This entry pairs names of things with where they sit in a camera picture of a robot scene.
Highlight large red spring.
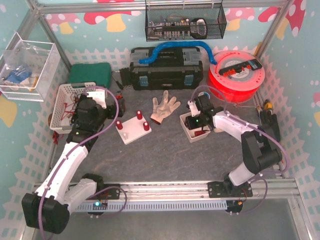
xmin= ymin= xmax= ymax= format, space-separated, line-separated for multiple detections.
xmin=115 ymin=120 xmax=123 ymax=130
xmin=136 ymin=110 xmax=143 ymax=120
xmin=143 ymin=121 xmax=150 ymax=132

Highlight white knit glove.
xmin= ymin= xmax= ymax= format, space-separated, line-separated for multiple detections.
xmin=214 ymin=128 xmax=223 ymax=133
xmin=150 ymin=90 xmax=181 ymax=125

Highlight white peg board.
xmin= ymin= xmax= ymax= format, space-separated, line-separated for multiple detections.
xmin=115 ymin=116 xmax=152 ymax=145

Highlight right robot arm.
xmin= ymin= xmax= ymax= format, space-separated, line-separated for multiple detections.
xmin=184 ymin=95 xmax=282 ymax=198

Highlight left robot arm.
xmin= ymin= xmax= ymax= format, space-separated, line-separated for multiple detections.
xmin=21 ymin=94 xmax=125 ymax=235

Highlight small red spring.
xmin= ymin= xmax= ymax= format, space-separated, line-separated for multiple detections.
xmin=194 ymin=130 xmax=206 ymax=137

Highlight white spring tray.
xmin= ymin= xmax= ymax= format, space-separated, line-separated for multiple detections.
xmin=179 ymin=112 xmax=211 ymax=143

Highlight black battery holder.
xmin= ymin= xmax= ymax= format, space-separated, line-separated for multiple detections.
xmin=69 ymin=111 xmax=78 ymax=126

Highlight white perforated basket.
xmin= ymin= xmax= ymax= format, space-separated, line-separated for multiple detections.
xmin=49 ymin=82 xmax=96 ymax=135

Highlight orange black pliers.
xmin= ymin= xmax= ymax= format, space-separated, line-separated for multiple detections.
xmin=116 ymin=91 xmax=126 ymax=115

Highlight black screwdriver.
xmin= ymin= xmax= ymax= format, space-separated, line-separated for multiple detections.
xmin=111 ymin=74 xmax=124 ymax=90

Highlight green plastic case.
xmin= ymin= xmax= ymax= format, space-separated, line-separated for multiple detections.
xmin=67 ymin=62 xmax=112 ymax=89

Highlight red filament spool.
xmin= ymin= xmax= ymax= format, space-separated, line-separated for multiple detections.
xmin=206 ymin=50 xmax=266 ymax=103

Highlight black tool box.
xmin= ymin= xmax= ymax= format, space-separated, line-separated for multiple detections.
xmin=129 ymin=47 xmax=204 ymax=91

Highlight black rubber glove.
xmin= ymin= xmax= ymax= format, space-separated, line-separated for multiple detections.
xmin=259 ymin=110 xmax=281 ymax=143

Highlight black power strip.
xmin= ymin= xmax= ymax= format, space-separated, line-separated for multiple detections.
xmin=218 ymin=59 xmax=262 ymax=77

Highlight clear acrylic box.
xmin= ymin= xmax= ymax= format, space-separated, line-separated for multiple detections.
xmin=0 ymin=32 xmax=61 ymax=102

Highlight blue white gloves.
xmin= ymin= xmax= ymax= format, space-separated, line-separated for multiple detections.
xmin=5 ymin=65 xmax=32 ymax=84

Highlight solder wire spool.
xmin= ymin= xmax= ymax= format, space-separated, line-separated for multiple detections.
xmin=198 ymin=91 xmax=211 ymax=99

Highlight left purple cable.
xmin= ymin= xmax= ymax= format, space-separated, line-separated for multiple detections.
xmin=38 ymin=86 xmax=120 ymax=240

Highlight purple cable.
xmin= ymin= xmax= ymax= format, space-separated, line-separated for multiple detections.
xmin=38 ymin=86 xmax=120 ymax=240
xmin=189 ymin=86 xmax=291 ymax=215

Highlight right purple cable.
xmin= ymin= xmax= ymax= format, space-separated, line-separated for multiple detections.
xmin=189 ymin=86 xmax=291 ymax=215

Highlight blue corrugated hose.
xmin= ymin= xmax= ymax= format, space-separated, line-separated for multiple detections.
xmin=138 ymin=41 xmax=218 ymax=66

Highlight black wire mesh basket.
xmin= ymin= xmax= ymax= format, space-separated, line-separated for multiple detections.
xmin=145 ymin=3 xmax=227 ymax=42

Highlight grey slotted cable duct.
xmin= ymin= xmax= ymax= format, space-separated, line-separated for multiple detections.
xmin=75 ymin=200 xmax=228 ymax=213

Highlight aluminium rail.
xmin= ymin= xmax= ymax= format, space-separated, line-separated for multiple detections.
xmin=105 ymin=178 xmax=300 ymax=202

